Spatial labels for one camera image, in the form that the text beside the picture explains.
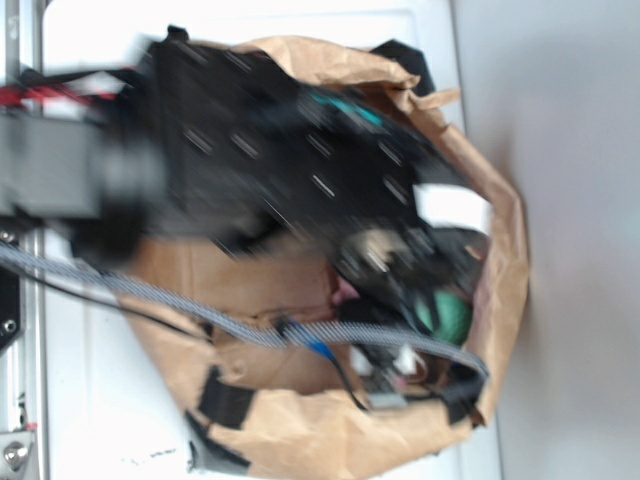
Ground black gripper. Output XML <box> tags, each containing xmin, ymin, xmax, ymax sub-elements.
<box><xmin>134</xmin><ymin>37</ymin><xmax>471</xmax><ymax>261</ymax></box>

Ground black white-padded gripper finger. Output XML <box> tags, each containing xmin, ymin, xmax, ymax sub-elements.
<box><xmin>413</xmin><ymin>183</ymin><xmax>491</xmax><ymax>235</ymax></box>

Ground green foam ball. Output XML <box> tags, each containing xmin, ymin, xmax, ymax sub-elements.
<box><xmin>414</xmin><ymin>290</ymin><xmax>473</xmax><ymax>346</ymax></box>

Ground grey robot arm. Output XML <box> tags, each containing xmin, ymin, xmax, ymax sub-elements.
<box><xmin>1</xmin><ymin>33</ymin><xmax>489</xmax><ymax>262</ymax></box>

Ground pink plush bunny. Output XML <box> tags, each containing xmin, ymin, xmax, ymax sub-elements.
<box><xmin>332</xmin><ymin>277</ymin><xmax>360</xmax><ymax>307</ymax></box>

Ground brown paper bag bin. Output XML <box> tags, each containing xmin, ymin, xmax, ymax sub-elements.
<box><xmin>132</xmin><ymin>35</ymin><xmax>530</xmax><ymax>479</ymax></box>

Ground white plastic tray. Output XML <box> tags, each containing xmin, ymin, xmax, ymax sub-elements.
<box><xmin>44</xmin><ymin>1</ymin><xmax>460</xmax><ymax>479</ymax></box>

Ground red and black wires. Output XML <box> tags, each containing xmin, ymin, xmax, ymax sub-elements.
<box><xmin>0</xmin><ymin>69</ymin><xmax>146</xmax><ymax>109</ymax></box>

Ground grey braided cable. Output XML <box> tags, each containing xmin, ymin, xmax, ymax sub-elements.
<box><xmin>0</xmin><ymin>241</ymin><xmax>489</xmax><ymax>381</ymax></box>

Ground silver aluminium frame rail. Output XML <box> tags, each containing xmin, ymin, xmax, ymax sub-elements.
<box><xmin>1</xmin><ymin>1</ymin><xmax>51</xmax><ymax>479</ymax></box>

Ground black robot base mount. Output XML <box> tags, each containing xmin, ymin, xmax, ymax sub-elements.
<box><xmin>0</xmin><ymin>268</ymin><xmax>24</xmax><ymax>353</ymax></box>

